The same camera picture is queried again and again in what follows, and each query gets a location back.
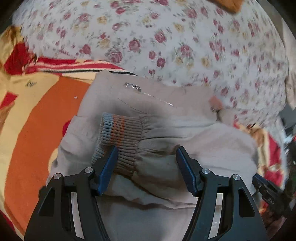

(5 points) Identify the floral quilt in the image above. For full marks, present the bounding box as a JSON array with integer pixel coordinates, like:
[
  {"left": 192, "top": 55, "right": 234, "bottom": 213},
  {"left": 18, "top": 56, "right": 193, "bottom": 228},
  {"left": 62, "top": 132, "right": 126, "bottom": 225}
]
[{"left": 12, "top": 1, "right": 288, "bottom": 125}]

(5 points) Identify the red orange cream blanket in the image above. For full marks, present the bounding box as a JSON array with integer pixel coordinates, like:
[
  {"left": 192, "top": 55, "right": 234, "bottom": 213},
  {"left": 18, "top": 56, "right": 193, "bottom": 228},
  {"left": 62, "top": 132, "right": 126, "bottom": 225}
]
[{"left": 0, "top": 25, "right": 287, "bottom": 239}]

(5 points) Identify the beige zip jacket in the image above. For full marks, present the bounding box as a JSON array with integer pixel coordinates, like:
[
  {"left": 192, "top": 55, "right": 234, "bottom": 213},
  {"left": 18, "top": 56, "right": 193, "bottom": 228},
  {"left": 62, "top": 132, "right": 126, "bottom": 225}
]
[{"left": 51, "top": 71, "right": 257, "bottom": 240}]

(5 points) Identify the orange checkered pillow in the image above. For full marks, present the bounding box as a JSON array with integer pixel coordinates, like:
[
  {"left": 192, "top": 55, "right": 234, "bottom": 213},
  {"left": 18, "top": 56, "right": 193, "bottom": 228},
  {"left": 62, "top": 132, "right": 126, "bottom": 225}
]
[{"left": 211, "top": 0, "right": 244, "bottom": 13}]

